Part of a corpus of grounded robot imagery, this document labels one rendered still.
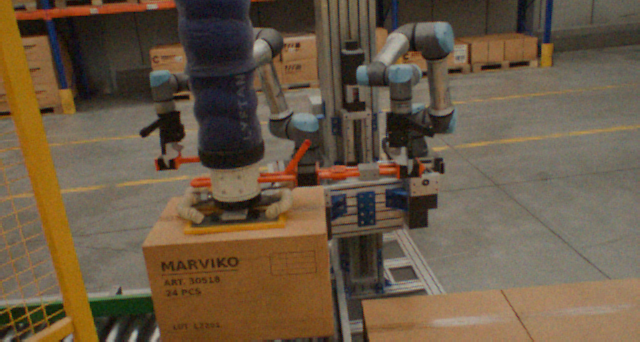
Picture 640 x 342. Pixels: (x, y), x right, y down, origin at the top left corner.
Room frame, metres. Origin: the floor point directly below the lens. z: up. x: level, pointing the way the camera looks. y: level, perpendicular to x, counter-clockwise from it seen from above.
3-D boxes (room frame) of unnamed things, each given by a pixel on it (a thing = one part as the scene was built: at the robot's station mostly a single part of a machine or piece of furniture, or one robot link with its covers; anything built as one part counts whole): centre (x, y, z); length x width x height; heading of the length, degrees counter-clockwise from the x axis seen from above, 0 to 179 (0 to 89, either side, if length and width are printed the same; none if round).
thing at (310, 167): (1.73, 0.05, 1.21); 0.10 x 0.08 x 0.06; 179
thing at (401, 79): (1.74, -0.29, 1.51); 0.09 x 0.08 x 0.11; 155
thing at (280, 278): (1.74, 0.29, 0.89); 0.60 x 0.40 x 0.40; 90
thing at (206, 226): (1.64, 0.30, 1.11); 0.34 x 0.10 x 0.05; 89
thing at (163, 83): (2.00, 0.57, 1.51); 0.09 x 0.08 x 0.11; 134
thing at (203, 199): (1.74, 0.30, 1.15); 0.34 x 0.25 x 0.06; 89
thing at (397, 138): (1.73, -0.28, 1.35); 0.09 x 0.08 x 0.12; 90
